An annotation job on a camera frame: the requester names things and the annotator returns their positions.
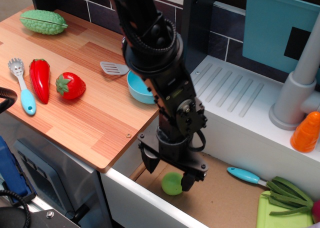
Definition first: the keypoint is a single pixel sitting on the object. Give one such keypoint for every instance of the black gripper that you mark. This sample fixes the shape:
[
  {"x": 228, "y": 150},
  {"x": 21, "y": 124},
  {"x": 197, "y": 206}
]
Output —
[{"x": 156, "y": 146}]

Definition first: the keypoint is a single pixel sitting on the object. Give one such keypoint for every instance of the green toy pear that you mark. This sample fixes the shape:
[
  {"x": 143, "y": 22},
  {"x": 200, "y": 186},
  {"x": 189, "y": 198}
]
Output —
[{"x": 171, "y": 183}]

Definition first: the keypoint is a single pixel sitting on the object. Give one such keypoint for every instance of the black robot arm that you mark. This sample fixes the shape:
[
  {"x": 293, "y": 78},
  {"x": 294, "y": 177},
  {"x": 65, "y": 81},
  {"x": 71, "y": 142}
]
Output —
[{"x": 154, "y": 51}]

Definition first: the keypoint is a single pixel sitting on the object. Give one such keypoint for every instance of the light blue bowl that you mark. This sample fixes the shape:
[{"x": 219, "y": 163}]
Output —
[{"x": 138, "y": 89}]

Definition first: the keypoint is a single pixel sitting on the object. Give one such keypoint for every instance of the lime green cutting board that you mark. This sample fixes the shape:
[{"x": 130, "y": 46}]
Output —
[{"x": 265, "y": 220}]

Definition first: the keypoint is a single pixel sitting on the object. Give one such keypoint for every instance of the grey toy oven door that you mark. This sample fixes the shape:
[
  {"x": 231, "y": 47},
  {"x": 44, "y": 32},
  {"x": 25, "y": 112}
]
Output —
[{"x": 65, "y": 184}]

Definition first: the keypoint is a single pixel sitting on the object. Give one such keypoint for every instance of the green felt leafy vegetable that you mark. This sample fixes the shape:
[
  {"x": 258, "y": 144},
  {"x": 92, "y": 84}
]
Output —
[{"x": 286, "y": 195}]

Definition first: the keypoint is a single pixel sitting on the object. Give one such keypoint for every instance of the red toy strawberry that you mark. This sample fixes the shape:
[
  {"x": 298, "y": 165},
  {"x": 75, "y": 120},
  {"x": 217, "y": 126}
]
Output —
[{"x": 70, "y": 86}]

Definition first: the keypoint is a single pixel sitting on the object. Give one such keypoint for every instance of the metal mounting plate with bolt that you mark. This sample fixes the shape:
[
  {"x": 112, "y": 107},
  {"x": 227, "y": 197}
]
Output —
[{"x": 50, "y": 219}]

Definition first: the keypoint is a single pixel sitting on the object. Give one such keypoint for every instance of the orange toy carrot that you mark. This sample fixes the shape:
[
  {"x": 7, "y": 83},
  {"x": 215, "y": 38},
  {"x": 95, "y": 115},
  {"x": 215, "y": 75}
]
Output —
[{"x": 306, "y": 135}]

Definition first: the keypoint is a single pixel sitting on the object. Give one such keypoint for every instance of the grey toy faucet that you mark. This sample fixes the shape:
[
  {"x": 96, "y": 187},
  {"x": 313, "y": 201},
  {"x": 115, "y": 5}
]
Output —
[{"x": 298, "y": 97}]

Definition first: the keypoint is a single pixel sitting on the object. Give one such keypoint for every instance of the pink toy at edge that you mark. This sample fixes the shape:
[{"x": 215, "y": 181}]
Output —
[{"x": 315, "y": 212}]

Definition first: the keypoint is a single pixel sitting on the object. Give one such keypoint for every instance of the blue clamp device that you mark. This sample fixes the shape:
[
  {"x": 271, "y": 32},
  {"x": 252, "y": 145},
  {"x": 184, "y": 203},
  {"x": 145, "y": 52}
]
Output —
[{"x": 14, "y": 178}]

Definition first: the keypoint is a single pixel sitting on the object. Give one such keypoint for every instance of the red toy chili pepper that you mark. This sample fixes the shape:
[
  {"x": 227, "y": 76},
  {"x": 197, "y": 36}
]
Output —
[{"x": 39, "y": 73}]

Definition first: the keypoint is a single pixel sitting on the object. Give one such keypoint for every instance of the teal toy cabinet box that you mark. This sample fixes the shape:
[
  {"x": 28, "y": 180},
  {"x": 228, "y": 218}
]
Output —
[{"x": 276, "y": 31}]

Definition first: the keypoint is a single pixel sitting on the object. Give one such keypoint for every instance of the green toy bitter gourd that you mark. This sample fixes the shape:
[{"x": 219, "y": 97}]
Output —
[{"x": 43, "y": 22}]

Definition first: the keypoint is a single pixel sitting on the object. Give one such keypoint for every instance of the blue handled utensil in sink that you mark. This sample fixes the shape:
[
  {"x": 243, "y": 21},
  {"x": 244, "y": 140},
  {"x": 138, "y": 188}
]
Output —
[{"x": 246, "y": 176}]

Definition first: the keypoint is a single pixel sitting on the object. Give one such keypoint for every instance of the grey spatula blue handle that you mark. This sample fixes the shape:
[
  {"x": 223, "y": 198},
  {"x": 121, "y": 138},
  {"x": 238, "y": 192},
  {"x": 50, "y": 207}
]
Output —
[{"x": 114, "y": 69}]

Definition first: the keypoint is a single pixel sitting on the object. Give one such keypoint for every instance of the grey pasta spoon blue handle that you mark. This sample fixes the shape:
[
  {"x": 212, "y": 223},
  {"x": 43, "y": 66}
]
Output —
[{"x": 27, "y": 99}]

